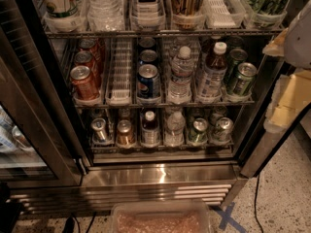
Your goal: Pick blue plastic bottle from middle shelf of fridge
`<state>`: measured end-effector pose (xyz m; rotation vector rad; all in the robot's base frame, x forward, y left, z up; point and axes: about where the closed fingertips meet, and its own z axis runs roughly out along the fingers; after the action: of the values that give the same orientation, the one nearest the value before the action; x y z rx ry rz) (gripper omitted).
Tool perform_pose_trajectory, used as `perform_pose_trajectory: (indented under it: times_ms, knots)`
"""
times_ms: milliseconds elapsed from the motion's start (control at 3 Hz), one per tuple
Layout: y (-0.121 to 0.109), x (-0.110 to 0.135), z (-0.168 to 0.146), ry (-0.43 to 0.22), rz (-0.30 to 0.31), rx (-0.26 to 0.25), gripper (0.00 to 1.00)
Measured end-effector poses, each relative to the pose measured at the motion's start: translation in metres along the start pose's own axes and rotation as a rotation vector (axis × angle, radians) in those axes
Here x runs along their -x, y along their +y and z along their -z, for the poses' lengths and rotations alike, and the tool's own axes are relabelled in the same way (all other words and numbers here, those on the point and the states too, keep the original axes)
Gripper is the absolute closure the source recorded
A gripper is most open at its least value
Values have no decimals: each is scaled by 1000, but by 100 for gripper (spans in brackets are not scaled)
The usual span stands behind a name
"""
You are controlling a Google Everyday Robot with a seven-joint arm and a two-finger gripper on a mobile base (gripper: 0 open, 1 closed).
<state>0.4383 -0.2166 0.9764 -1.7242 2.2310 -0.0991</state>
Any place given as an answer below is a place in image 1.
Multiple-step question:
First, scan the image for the bottom green can right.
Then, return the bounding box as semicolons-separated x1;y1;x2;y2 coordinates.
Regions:
211;117;233;144

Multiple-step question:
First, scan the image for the front red soda can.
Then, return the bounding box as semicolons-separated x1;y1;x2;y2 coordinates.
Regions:
70;65;99;100

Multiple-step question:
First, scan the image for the bottom green can left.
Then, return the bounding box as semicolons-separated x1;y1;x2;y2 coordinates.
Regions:
188;117;208;144

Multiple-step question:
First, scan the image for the glass fridge door left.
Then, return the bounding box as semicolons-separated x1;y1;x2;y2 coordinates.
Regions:
0;0;82;189

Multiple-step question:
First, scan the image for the black power cable right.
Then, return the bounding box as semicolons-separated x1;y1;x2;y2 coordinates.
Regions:
253;173;265;233

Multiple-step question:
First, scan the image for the green soda can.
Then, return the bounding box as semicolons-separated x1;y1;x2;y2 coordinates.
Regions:
224;48;248;84
226;62;257;96

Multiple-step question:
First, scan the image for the front clear water bottle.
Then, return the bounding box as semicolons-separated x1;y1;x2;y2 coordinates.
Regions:
168;46;194;104

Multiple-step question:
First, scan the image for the brown tea plastic bottle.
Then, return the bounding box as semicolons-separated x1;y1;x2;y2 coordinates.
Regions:
195;42;227;103

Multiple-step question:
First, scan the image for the bottom water bottle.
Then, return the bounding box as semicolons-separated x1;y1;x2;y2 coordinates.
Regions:
164;112;186;147

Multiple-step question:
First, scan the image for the rear red soda can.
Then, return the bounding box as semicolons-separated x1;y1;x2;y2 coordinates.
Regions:
78;38;105;73

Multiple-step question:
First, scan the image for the bottom silver can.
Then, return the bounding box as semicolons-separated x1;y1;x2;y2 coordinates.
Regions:
91;118;108;142

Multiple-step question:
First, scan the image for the top empty white tray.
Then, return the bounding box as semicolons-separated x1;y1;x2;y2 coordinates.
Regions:
202;0;246;29

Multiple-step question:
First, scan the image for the clear water bottle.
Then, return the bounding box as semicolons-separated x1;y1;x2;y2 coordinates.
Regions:
168;46;194;104
87;0;124;32

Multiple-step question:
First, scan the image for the stainless steel display fridge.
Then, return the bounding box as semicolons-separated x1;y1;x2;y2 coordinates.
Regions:
0;0;308;215

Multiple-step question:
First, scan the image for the black cable plug left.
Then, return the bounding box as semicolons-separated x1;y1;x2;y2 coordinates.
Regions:
62;214;81;233

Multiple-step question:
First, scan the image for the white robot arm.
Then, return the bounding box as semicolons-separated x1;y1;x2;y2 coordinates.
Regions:
262;1;311;134

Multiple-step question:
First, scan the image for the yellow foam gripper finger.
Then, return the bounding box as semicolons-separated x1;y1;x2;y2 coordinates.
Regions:
263;69;311;134
262;29;288;57

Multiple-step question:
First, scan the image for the top tea bottle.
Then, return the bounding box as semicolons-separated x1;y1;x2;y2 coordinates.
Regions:
131;0;164;30

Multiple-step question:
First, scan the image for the top clear water bottle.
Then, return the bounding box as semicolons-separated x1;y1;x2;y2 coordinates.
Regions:
87;0;124;32

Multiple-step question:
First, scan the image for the middle red soda can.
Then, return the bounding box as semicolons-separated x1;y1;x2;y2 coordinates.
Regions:
74;50;101;87

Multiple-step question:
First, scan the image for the blue pepsi can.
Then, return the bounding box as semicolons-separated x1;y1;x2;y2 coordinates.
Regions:
138;50;158;66
138;37;156;51
137;64;160;99

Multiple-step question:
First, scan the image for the front green soda can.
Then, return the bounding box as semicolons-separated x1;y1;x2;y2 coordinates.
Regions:
226;62;257;96

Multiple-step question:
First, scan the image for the clear plastic bin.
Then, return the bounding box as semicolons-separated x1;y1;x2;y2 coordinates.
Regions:
109;200;212;233

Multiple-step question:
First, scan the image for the empty white shelf tray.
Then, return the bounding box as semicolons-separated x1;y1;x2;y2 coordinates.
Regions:
105;38;132;106

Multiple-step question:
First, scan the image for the middle blue pepsi can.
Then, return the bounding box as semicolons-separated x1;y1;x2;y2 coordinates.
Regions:
138;50;158;66

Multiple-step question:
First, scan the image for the front blue pepsi can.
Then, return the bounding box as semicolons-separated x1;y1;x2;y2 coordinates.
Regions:
137;64;160;99

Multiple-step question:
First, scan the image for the middle green soda can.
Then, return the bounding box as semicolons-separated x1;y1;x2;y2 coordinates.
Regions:
224;48;248;84

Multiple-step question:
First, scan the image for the bottom brown tea bottle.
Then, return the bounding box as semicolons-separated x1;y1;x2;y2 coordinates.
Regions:
142;111;159;146

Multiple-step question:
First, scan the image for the rear blue pepsi can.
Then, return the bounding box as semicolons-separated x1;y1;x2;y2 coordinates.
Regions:
138;37;156;51

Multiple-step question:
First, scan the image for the bottom copper can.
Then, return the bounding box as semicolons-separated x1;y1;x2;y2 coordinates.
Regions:
117;119;134;146

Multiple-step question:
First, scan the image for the red soda can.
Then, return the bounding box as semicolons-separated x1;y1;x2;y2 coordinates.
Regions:
78;38;105;73
70;65;99;100
74;50;101;87

